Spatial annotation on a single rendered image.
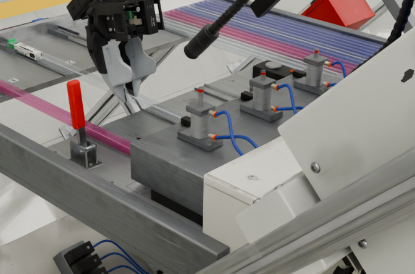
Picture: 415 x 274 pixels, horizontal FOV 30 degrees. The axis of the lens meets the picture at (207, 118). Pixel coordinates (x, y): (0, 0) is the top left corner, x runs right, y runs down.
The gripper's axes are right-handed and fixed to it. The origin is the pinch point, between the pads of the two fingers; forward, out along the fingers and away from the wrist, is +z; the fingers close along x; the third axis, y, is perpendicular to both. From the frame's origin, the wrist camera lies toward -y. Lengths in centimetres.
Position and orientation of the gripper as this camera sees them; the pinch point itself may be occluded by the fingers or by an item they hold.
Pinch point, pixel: (124, 91)
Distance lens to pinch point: 115.2
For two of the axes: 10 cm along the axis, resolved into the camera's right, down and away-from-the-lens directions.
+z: 1.5, 9.5, 2.8
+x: 6.8, -3.0, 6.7
